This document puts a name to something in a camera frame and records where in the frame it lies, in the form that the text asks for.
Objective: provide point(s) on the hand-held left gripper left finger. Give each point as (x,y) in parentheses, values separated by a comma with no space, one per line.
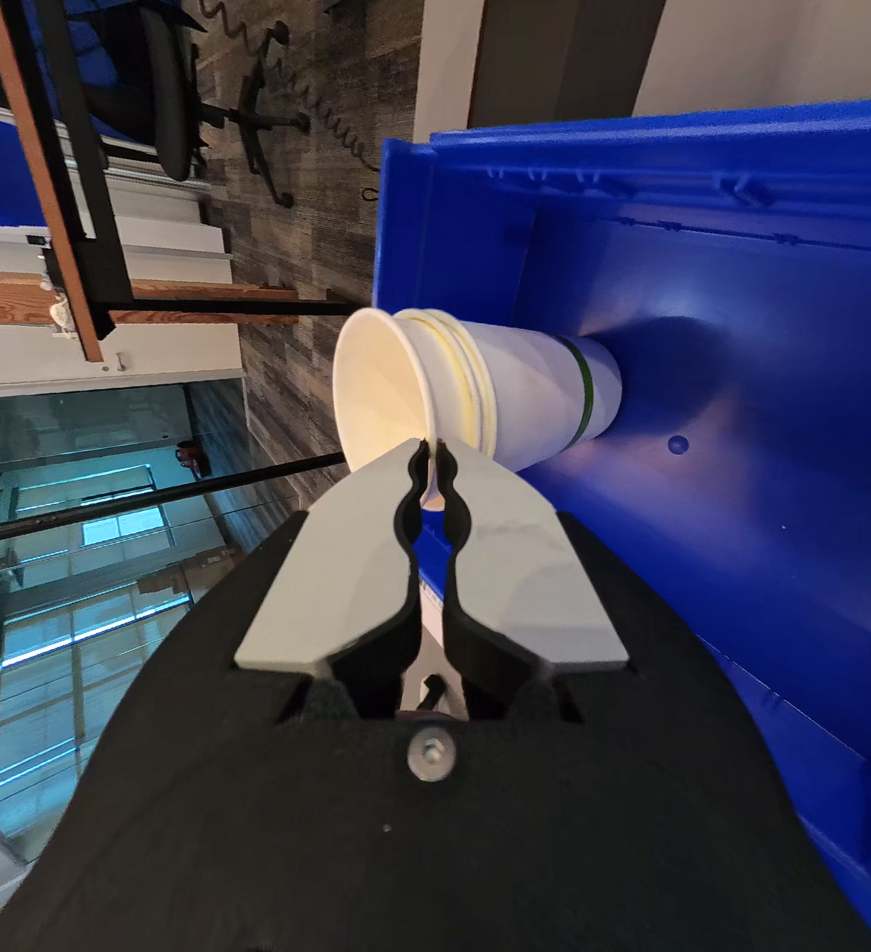
(331,580)

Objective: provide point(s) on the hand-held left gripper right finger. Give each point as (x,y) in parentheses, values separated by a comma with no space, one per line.
(532,580)

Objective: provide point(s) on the stack of white paper cups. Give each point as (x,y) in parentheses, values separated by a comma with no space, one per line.
(532,387)

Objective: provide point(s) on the green-banded white paper cup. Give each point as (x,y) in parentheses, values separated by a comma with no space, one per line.
(376,387)

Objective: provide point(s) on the thin black pole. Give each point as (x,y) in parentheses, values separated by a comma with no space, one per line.
(182,493)

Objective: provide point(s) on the small red object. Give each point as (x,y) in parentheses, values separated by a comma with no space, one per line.
(191,459)

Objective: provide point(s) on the white cabinet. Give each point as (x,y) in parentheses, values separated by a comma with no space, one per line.
(167,238)

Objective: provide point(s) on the black swivel office chair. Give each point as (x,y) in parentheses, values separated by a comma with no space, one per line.
(164,97)

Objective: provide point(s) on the dark brown door panel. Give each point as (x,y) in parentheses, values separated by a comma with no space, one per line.
(554,59)

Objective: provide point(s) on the wooden table with black frame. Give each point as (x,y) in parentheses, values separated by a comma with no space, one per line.
(40,171)

